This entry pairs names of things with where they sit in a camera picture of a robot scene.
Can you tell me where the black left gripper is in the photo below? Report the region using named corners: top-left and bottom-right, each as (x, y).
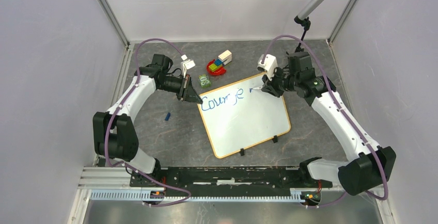
top-left (158, 74), bottom-right (202, 105)

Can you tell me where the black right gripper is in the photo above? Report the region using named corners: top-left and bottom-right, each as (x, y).
top-left (262, 66), bottom-right (300, 98)

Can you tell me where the yellow framed whiteboard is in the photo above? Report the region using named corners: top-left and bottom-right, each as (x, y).
top-left (198, 73), bottom-right (291, 158)

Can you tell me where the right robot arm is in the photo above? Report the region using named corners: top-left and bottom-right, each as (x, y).
top-left (257, 52), bottom-right (396, 200)

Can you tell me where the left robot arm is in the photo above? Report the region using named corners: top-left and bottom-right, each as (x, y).
top-left (92, 54), bottom-right (202, 187)

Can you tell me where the green owl toy block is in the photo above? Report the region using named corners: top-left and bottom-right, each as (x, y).
top-left (198, 74), bottom-right (211, 88)

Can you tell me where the lime green toy brick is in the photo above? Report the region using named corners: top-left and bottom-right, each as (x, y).
top-left (209, 63), bottom-right (221, 72)

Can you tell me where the red toy boat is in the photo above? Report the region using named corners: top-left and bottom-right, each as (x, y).
top-left (206, 59), bottom-right (227, 76)

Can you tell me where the blue toy brick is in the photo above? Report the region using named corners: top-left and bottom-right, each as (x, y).
top-left (214, 59), bottom-right (223, 67)

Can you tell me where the white toy brick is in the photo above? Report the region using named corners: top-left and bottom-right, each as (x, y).
top-left (218, 50), bottom-right (232, 65)

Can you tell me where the black microphone tripod stand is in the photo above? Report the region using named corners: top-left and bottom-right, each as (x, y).
top-left (294, 16), bottom-right (311, 53)

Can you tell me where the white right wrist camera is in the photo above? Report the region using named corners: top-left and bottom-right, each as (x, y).
top-left (257, 54), bottom-right (278, 81)

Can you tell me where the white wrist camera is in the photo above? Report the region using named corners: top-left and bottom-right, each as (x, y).
top-left (181, 54), bottom-right (196, 77)
top-left (257, 54), bottom-right (278, 81)

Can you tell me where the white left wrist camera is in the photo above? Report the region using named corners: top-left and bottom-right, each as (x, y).
top-left (181, 54), bottom-right (196, 77)

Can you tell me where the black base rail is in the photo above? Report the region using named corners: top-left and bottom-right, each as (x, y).
top-left (126, 166), bottom-right (333, 199)

